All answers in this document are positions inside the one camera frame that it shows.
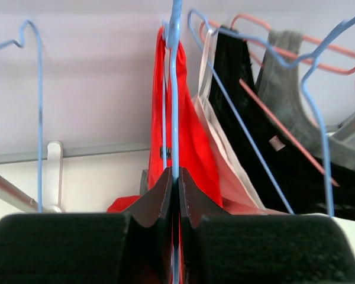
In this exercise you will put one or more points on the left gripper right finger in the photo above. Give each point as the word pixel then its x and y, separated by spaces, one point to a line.
pixel 194 204

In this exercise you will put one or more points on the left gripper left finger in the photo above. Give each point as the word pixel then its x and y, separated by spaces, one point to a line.
pixel 148 227

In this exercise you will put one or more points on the white tank top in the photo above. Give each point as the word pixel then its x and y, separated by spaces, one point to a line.
pixel 238 194

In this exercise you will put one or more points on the blue hanger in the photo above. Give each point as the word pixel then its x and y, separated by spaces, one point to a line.
pixel 172 36
pixel 21 44
pixel 283 177

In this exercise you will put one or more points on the black tank top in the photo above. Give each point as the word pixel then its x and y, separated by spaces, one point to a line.
pixel 301 183

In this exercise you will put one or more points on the grey tank top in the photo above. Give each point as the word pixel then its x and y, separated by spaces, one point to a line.
pixel 278 88

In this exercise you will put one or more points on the white clothes rack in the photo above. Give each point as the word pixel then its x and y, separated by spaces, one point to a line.
pixel 84 179

